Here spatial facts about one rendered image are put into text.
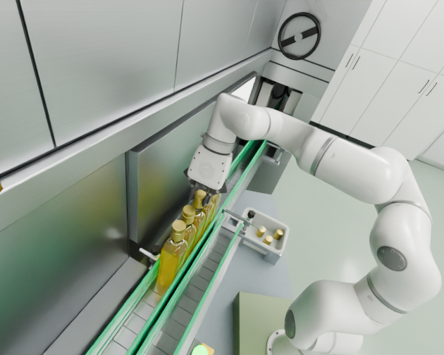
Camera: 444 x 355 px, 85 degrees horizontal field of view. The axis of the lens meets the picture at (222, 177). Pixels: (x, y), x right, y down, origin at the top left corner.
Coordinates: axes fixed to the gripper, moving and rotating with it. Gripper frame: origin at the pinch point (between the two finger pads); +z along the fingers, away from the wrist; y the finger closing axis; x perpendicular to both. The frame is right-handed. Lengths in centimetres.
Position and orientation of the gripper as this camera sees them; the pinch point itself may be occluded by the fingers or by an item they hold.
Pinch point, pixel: (200, 196)
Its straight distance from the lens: 69.0
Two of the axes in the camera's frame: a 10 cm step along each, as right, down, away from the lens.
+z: -3.2, 8.5, 4.2
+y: 8.9, 4.2, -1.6
